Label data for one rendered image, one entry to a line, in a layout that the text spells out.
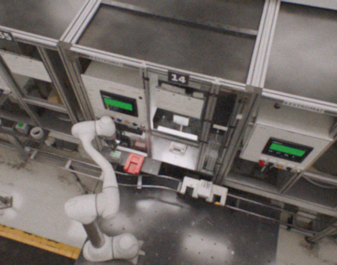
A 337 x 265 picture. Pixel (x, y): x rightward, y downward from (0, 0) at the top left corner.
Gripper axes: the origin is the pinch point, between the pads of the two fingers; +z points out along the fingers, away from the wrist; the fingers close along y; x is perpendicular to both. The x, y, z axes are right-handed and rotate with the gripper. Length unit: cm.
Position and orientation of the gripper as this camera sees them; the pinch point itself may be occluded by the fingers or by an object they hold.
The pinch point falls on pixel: (114, 148)
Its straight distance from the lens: 251.1
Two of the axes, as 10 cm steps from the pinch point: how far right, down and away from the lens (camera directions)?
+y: -9.6, -2.5, 1.4
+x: -2.9, 8.2, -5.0
